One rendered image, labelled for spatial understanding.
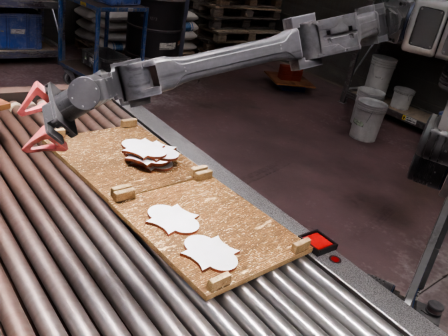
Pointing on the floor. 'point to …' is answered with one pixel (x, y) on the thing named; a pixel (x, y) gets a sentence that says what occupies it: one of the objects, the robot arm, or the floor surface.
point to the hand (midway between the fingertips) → (25, 130)
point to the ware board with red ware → (289, 79)
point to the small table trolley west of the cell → (70, 67)
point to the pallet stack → (232, 22)
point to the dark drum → (156, 29)
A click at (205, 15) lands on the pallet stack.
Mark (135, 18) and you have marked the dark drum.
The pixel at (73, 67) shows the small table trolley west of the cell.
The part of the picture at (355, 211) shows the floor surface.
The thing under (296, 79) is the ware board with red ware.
